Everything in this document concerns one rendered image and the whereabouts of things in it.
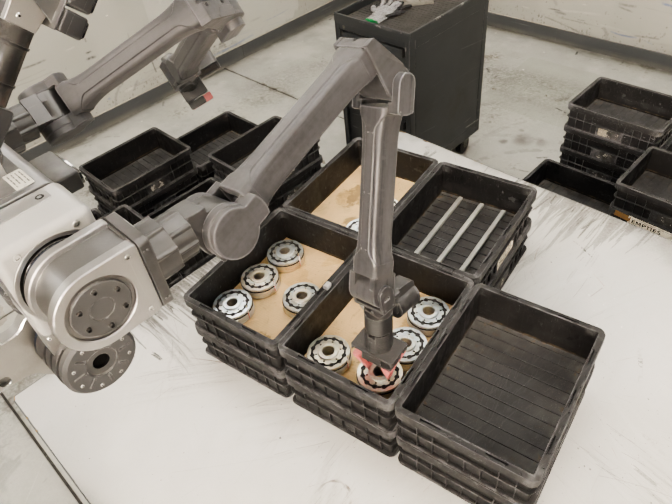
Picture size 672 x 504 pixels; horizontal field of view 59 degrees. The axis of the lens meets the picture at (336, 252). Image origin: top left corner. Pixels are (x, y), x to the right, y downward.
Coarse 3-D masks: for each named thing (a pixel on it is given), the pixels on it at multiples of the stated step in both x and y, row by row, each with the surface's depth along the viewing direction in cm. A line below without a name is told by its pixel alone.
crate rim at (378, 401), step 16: (400, 256) 149; (448, 272) 143; (320, 304) 140; (304, 320) 136; (448, 320) 132; (288, 336) 133; (432, 336) 129; (288, 352) 130; (304, 368) 129; (320, 368) 126; (416, 368) 124; (336, 384) 125; (400, 384) 121; (368, 400) 121; (384, 400) 119
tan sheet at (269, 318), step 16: (320, 256) 166; (304, 272) 162; (320, 272) 161; (240, 288) 160; (256, 304) 155; (272, 304) 154; (256, 320) 151; (272, 320) 150; (288, 320) 150; (272, 336) 147
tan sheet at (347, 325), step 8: (424, 296) 151; (352, 304) 152; (448, 304) 149; (344, 312) 150; (352, 312) 150; (360, 312) 150; (336, 320) 148; (344, 320) 148; (352, 320) 148; (360, 320) 148; (400, 320) 146; (328, 328) 147; (336, 328) 147; (344, 328) 146; (352, 328) 146; (360, 328) 146; (320, 336) 145; (344, 336) 144; (352, 336) 144; (352, 352) 141; (352, 360) 139; (352, 368) 137; (344, 376) 136; (352, 376) 136
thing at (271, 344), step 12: (300, 216) 164; (324, 228) 160; (336, 228) 159; (216, 264) 153; (204, 276) 150; (336, 276) 146; (192, 288) 147; (192, 300) 144; (312, 300) 141; (204, 312) 142; (216, 312) 141; (300, 312) 138; (228, 324) 138; (240, 324) 137; (288, 324) 136; (252, 336) 135; (264, 336) 134; (276, 336) 134; (276, 348) 133
